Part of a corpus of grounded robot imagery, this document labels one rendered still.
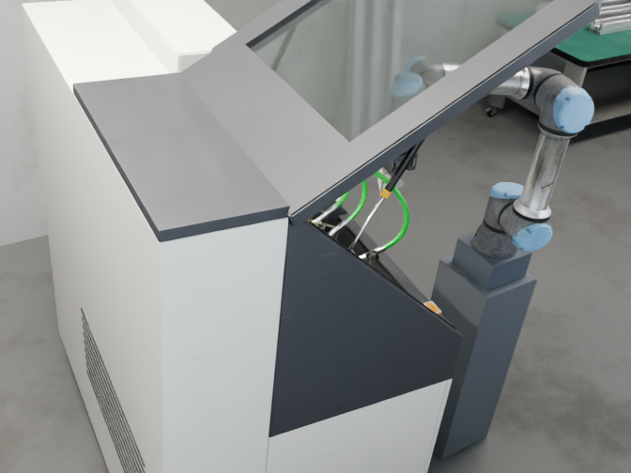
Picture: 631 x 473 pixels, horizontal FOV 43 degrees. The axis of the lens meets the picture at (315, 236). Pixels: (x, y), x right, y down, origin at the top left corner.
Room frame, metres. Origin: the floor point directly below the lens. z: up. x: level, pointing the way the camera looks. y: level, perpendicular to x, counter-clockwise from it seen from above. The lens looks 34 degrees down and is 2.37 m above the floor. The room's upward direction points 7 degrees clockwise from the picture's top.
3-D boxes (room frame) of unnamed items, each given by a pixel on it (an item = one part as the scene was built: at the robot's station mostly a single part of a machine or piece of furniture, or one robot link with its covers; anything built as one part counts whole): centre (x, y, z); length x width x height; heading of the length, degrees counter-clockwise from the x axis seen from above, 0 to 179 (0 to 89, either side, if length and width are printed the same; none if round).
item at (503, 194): (2.22, -0.61, 1.07); 0.13 x 0.12 x 0.14; 19
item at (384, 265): (1.96, -0.24, 0.87); 0.62 x 0.04 x 0.16; 31
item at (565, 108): (2.10, -0.65, 1.27); 0.15 x 0.12 x 0.55; 19
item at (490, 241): (2.23, -0.60, 0.95); 0.15 x 0.15 x 0.10
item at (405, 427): (1.82, -0.01, 0.39); 0.70 x 0.58 x 0.79; 31
